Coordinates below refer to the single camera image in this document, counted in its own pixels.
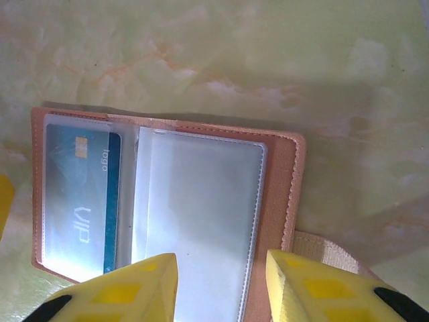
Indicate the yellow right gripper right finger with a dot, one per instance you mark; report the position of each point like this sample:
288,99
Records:
321,292

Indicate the blue credit card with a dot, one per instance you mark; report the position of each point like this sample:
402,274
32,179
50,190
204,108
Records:
83,174

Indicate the orange brown card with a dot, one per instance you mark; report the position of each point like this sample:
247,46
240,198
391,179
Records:
278,188

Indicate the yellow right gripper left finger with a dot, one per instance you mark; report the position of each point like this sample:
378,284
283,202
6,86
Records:
127,295

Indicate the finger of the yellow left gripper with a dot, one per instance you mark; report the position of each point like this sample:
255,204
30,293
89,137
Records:
6,204

